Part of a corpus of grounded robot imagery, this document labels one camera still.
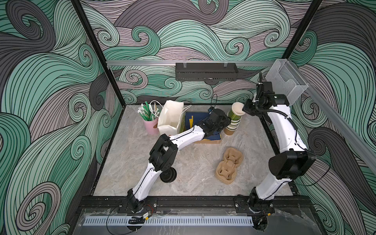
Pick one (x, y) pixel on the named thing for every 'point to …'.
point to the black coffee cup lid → (169, 176)
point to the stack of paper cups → (234, 124)
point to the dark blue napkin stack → (193, 118)
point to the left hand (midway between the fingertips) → (233, 118)
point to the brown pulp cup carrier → (226, 170)
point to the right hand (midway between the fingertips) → (246, 109)
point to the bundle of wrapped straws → (150, 112)
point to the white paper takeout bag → (172, 118)
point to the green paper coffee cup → (236, 112)
